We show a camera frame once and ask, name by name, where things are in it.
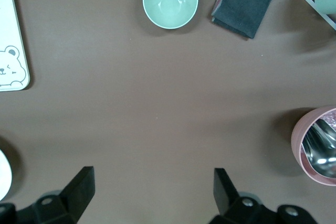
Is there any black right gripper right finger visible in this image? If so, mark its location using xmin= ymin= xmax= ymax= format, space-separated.
xmin=209 ymin=167 xmax=320 ymax=224

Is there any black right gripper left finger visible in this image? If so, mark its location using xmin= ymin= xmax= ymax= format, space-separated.
xmin=18 ymin=166 xmax=95 ymax=224

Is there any white round plate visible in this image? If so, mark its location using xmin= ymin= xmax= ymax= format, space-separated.
xmin=0 ymin=149 xmax=13 ymax=201

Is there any pink bowl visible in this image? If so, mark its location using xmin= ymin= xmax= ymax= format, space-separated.
xmin=290 ymin=105 xmax=336 ymax=186

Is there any cream tray with bear print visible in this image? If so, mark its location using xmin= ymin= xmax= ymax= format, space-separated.
xmin=0 ymin=0 xmax=31 ymax=92

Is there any dark grey folded cloth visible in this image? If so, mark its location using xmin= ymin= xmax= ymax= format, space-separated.
xmin=211 ymin=0 xmax=279 ymax=39

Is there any light green bowl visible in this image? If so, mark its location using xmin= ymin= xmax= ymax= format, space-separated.
xmin=142 ymin=0 xmax=199 ymax=29

